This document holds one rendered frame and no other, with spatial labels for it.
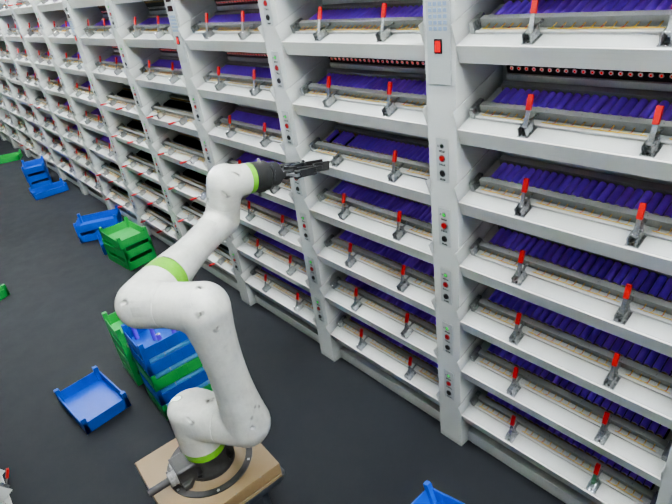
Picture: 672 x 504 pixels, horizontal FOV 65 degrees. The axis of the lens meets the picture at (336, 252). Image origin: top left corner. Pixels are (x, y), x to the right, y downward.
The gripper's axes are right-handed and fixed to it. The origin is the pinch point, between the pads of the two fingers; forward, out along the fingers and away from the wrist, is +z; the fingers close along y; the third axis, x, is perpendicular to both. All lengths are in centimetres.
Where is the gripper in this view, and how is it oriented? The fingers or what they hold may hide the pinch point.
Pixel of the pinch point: (317, 165)
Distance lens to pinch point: 176.1
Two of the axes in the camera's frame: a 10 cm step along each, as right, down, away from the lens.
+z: 7.5, -2.4, 6.1
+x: 0.1, -9.2, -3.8
